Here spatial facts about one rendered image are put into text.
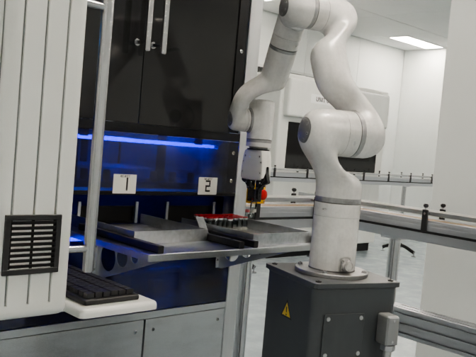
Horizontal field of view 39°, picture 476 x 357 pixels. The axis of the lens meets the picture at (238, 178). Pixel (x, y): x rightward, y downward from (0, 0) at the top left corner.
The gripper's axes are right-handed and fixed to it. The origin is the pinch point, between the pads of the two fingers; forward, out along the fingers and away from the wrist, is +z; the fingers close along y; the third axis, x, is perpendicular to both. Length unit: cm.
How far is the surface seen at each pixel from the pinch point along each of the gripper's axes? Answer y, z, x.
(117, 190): -17.2, 0.9, -42.5
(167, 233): 8.6, 10.4, -41.7
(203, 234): 8.6, 11.2, -28.2
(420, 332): 16, 54, 86
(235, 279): -17.6, 32.9, 11.5
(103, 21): 37, -39, -84
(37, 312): 37, 20, -94
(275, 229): 4.3, 11.2, 6.9
